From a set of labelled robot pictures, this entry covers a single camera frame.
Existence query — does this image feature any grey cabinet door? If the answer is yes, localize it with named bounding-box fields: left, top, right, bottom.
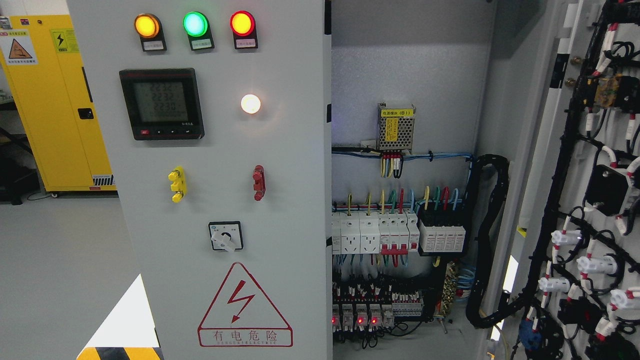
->
left=471, top=0, right=639, bottom=360
left=67, top=0, right=332, bottom=360

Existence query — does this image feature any red terminal block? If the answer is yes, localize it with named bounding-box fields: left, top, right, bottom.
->
left=253, top=165, right=266, bottom=201

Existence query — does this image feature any white breaker and socket row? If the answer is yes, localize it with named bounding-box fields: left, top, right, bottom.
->
left=331, top=210, right=419, bottom=255

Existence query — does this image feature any metal mesh power supply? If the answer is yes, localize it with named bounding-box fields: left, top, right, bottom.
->
left=376, top=102, right=416, bottom=154

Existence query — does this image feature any white glowing indicator lamp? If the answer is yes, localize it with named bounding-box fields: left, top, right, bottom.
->
left=240, top=93, right=262, bottom=115

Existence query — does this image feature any black white surge protector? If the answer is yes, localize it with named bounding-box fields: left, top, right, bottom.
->
left=418, top=207, right=468, bottom=256

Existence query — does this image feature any yellow terminal block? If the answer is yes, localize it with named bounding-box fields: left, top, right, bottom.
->
left=167, top=166, right=188, bottom=203

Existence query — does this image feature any relay row with red leds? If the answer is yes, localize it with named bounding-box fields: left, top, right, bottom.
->
left=329, top=298, right=425, bottom=333

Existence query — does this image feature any red electric hazard sign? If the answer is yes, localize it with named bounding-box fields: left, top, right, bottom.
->
left=198, top=262, right=293, bottom=347

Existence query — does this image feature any black digital power meter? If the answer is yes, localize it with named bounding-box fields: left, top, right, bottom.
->
left=119, top=67, right=205, bottom=141

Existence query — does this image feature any red indicator lamp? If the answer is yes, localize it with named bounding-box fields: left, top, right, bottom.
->
left=230, top=10, right=259, bottom=50

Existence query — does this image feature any green indicator lamp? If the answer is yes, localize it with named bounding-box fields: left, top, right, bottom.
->
left=182, top=11, right=215, bottom=51

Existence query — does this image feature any yellow indicator lamp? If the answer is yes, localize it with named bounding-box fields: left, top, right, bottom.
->
left=134, top=13, right=167, bottom=52

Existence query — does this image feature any yellow safety cabinet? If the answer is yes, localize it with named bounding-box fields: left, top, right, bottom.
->
left=1, top=14, right=116, bottom=193

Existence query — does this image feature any black white rotary switch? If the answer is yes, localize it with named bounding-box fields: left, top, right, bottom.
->
left=208, top=221, right=244, bottom=252

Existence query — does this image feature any black right cable conduit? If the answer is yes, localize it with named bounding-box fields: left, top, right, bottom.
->
left=465, top=154, right=526, bottom=330

